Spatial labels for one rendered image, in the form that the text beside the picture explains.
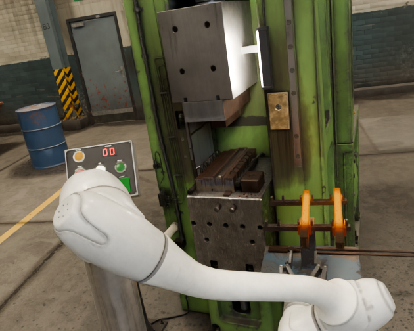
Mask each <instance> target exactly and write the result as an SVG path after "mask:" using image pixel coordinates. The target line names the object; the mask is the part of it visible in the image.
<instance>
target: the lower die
mask: <svg viewBox="0 0 414 331"><path fill-rule="evenodd" d="M240 148H244V150H243V151H242V152H241V153H240V155H239V156H238V157H237V158H236V160H235V161H234V162H233V163H232V164H231V165H230V166H229V167H228V168H227V170H226V171H225V172H224V173H223V175H222V176H221V179H215V177H214V176H215V175H216V173H217V172H218V171H219V170H220V169H221V168H222V167H223V166H224V165H225V164H226V163H227V162H228V160H229V159H230V158H231V157H232V156H233V155H234V153H235V152H236V151H237V150H238V149H240ZM238 149H230V150H229V151H223V152H222V153H221V154H220V155H219V157H217V158H216V160H214V161H213V162H212V163H211V164H210V166H208V167H207V168H206V169H205V170H204V171H203V173H201V174H200V175H199V176H198V177H197V178H196V179H195V183H196V191H202V192H225V191H226V190H229V191H232V192H235V191H236V190H237V189H238V187H236V186H235V182H236V179H237V177H238V178H239V170H238V169H237V168H235V169H234V171H236V172H237V177H236V173H235V172H231V174H229V173H230V171H232V170H233V168H234V167H235V166H236V164H238V162H239V161H240V160H241V158H243V156H244V155H245V154H246V152H248V151H250V152H251V153H252V155H253V159H254V158H256V157H257V154H256V148H248V147H238ZM251 153H249V152H248V153H247V154H248V155H249V156H250V161H252V155H251ZM245 158H247V159H248V165H249V157H248V156H245ZM245 158H243V159H242V160H243V161H244V162H245V165H246V167H247V162H246V159H245ZM239 163H240V164H241V165H242V167H241V166H240V165H237V167H238V168H239V169H240V173H241V174H242V168H243V171H244V163H243V162H239ZM212 189H213V191H212Z"/></svg>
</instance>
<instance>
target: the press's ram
mask: <svg viewBox="0 0 414 331"><path fill-rule="evenodd" d="M157 15H158V23H159V27H160V34H161V38H162V45H163V50H164V56H165V61H166V68H167V72H168V79H169V83H170V91H171V94H172V102H173V103H179V102H186V101H187V102H198V101H209V100H218V99H220V100H228V99H234V98H235V97H237V96H238V95H239V94H241V93H242V92H243V91H245V90H247V89H248V88H249V87H251V86H252V85H253V84H255V83H256V82H257V81H258V75H257V68H256V55H255V52H259V50H258V45H255V44H254V35H253V28H252V15H251V8H250V1H249V0H248V1H218V2H214V3H207V4H203V5H196V6H192V7H184V8H180V9H173V10H168V11H162V12H157Z"/></svg>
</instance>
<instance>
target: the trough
mask: <svg viewBox="0 0 414 331"><path fill-rule="evenodd" d="M243 150H244V148H240V149H238V150H237V151H236V152H235V153H234V155H233V156H232V157H231V158H230V159H229V160H228V162H227V163H226V164H225V165H224V166H223V167H222V168H221V169H220V170H219V171H218V172H217V173H216V175H215V176H214V177H215V179H221V177H218V176H222V175H223V173H224V172H225V171H226V170H227V168H228V167H229V166H230V165H231V164H232V163H233V162H234V161H235V160H236V158H237V157H238V156H239V155H240V153H241V152H242V151H243Z"/></svg>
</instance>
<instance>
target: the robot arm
mask: <svg viewBox="0 0 414 331"><path fill-rule="evenodd" d="M53 225H54V231H55V233H56V234H57V236H58V237H59V238H60V240H61V241H62V242H63V243H64V244H65V245H66V246H67V247H68V248H69V249H70V250H71V251H72V252H74V253H75V254H76V255H77V256H78V257H79V258H80V259H81V260H83V262H84V264H85V269H86V272H87V277H88V279H89V284H90V287H91V292H92V294H93V299H94V302H95V307H96V310H97V314H98V318H99V322H100V325H101V330H102V331H147V328H146V324H145V319H144V315H143V310H142V306H141V300H140V297H139V291H138V287H137V282H138V283H141V284H147V285H150V286H156V287H159V288H163V289H167V290H171V291H174V292H178V293H180V294H185V295H188V296H193V297H196V298H202V299H210V300H217V301H284V308H283V316H282V317H281V320H280V323H279V327H278V331H377V330H378V329H380V328H382V327H383V326H384V325H385V324H386V323H387V322H388V321H389V320H390V319H391V318H392V317H393V316H394V311H395V308H396V306H395V303H394V300H393V299H392V296H391V295H390V292H389V291H388V289H387V287H386V286H385V285H384V283H382V282H380V281H378V280H376V279H373V278H362V279H359V280H356V281H354V280H343V279H339V278H336V279H332V280H329V281H327V266H321V260H320V259H317V251H314V267H315V269H314V270H313V272H312V273H311V275H310V276H304V275H294V273H293V272H292V262H293V254H292V250H291V251H290V256H289V259H286V261H285V265H279V274H277V273H257V272H247V271H228V270H222V269H215V268H211V267H207V266H205V265H202V264H200V263H199V262H197V261H195V260H194V259H193V258H191V257H190V256H189V255H188V254H186V253H185V252H184V251H183V250H182V249H181V248H180V247H179V246H178V245H177V244H176V243H174V242H173V241H172V240H171V239H170V238H169V237H168V236H167V235H166V234H164V233H163V232H162V231H160V230H159V229H157V228H156V227H155V226H154V225H152V224H151V223H150V222H149V221H147V220H146V219H145V216H144V215H143V214H142V213H141V212H140V211H139V209H138V208H137V207H136V205H135V204H134V203H133V201H132V199H131V196H130V194H129V192H128V191H127V189H126V187H125V186H124V185H123V184H122V183H121V181H120V180H119V179H117V178H116V177H115V176H114V175H113V174H111V173H109V172H107V171H104V170H101V169H90V170H85V171H82V172H79V173H75V174H74V175H73V176H71V177H70V178H69V179H68V180H67V182H65V184H64V186H63V188H62V190H61V192H60V197H59V206H58V208H57V210H56V212H55V214H54V217H53ZM284 271H286V274H283V272H284ZM321 273H322V274H321ZM320 274H321V278H318V276H319V275H320Z"/></svg>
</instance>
